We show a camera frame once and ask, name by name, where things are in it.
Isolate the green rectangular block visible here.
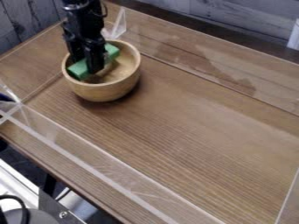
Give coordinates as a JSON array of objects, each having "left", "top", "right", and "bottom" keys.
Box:
[{"left": 65, "top": 42, "right": 121, "bottom": 81}]

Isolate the black cable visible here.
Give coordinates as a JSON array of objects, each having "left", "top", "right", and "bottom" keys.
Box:
[{"left": 0, "top": 194, "right": 30, "bottom": 224}]

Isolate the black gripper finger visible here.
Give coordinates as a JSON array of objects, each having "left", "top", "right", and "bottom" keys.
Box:
[
  {"left": 83, "top": 41, "right": 106, "bottom": 74},
  {"left": 62, "top": 34, "right": 83, "bottom": 63}
]

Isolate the brown wooden bowl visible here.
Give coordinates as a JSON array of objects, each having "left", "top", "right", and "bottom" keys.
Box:
[{"left": 59, "top": 39, "right": 141, "bottom": 102}]

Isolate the grey metal bracket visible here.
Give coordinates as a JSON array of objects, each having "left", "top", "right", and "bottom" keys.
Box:
[{"left": 38, "top": 190, "right": 86, "bottom": 224}]

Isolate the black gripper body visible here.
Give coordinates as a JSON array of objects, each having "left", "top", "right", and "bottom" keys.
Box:
[{"left": 59, "top": 0, "right": 108, "bottom": 45}]

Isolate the clear acrylic enclosure wall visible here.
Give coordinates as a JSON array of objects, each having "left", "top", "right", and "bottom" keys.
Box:
[{"left": 0, "top": 4, "right": 299, "bottom": 224}]

